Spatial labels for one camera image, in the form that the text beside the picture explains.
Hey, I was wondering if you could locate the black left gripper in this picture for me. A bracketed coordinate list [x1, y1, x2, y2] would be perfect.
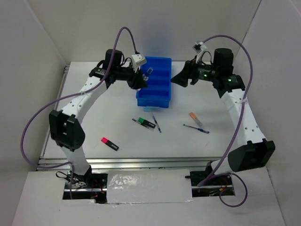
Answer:
[114, 62, 148, 90]

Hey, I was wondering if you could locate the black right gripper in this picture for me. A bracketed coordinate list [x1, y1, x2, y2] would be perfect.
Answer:
[170, 55, 219, 88]

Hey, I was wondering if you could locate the clear glue bottle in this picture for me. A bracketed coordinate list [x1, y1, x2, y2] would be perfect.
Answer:
[143, 68, 153, 81]

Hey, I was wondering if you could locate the light blue highlighter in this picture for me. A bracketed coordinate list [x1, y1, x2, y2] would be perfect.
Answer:
[143, 107, 162, 112]

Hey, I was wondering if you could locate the orange cap highlighter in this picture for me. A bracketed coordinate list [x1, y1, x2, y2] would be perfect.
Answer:
[189, 112, 202, 127]

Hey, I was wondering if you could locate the green cap black highlighter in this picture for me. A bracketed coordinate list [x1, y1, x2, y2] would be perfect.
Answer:
[138, 117, 156, 129]

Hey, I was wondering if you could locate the black ink pen refill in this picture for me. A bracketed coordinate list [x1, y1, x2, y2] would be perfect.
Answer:
[132, 119, 154, 131]

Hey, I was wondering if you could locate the blue ink pen refill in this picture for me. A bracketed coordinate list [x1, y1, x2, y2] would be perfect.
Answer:
[152, 113, 162, 133]

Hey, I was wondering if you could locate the pink cap black highlighter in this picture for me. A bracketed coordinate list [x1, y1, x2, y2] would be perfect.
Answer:
[101, 137, 119, 151]

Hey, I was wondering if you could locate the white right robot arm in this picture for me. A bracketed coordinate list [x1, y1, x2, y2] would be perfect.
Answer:
[171, 48, 276, 185]

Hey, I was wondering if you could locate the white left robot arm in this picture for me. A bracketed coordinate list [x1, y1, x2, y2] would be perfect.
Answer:
[49, 49, 147, 188]

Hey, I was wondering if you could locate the blue compartment tray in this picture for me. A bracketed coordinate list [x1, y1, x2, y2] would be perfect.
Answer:
[136, 56, 172, 108]

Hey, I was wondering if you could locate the white foil cover plate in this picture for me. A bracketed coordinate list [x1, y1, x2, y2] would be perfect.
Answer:
[106, 169, 193, 204]

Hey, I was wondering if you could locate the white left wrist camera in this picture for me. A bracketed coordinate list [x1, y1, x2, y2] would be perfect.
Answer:
[131, 54, 147, 71]

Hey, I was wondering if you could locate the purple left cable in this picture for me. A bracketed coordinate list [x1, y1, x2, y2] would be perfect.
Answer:
[21, 26, 138, 170]

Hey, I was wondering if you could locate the purple cable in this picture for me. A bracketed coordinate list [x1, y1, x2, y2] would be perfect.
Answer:
[197, 34, 253, 208]
[21, 26, 138, 170]

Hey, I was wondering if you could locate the aluminium table edge rail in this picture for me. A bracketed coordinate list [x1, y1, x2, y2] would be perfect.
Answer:
[37, 61, 231, 170]

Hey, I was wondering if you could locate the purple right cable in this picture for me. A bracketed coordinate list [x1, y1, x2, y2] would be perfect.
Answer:
[197, 34, 253, 208]

